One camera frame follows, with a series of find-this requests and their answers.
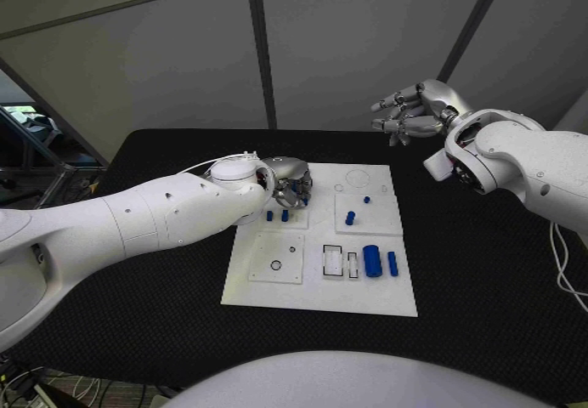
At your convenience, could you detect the white task board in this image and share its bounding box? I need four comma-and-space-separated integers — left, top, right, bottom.
218, 161, 420, 319

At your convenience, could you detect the thick blue cylinder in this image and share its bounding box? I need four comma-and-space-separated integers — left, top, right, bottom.
361, 244, 384, 278

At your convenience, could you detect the metal frame rack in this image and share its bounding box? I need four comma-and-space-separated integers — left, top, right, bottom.
0, 101, 109, 210

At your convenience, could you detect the white cable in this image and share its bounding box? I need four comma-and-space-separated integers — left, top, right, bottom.
175, 151, 257, 176
556, 224, 588, 314
548, 221, 588, 298

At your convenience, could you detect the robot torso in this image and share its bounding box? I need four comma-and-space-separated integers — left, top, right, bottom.
158, 350, 559, 408

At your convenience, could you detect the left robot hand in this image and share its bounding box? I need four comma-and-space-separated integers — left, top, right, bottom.
260, 156, 314, 211

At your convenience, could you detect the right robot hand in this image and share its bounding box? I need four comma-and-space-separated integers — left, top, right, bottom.
368, 78, 475, 148

